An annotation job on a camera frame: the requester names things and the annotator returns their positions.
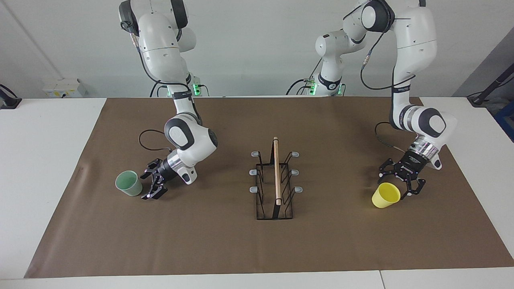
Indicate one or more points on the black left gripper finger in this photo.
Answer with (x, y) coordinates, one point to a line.
(417, 185)
(388, 166)

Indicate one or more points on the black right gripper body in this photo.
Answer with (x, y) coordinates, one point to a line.
(165, 170)

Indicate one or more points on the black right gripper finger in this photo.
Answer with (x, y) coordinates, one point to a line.
(152, 165)
(158, 188)

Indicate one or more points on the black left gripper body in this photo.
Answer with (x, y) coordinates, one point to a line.
(410, 164)

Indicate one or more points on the yellow plastic cup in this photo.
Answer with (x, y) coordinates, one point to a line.
(385, 196)

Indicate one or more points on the pale green plastic cup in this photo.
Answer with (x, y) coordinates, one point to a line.
(129, 184)

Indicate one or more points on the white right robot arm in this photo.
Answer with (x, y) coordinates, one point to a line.
(160, 52)

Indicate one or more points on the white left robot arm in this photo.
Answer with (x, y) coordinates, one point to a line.
(413, 44)

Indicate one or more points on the brown paper table mat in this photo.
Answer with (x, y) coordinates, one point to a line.
(200, 241)

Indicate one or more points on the blue crate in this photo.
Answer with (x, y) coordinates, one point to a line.
(506, 120)

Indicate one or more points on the black clamp stand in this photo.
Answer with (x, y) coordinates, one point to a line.
(8, 100)

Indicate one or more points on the white wall socket box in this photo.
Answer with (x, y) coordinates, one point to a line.
(64, 88)

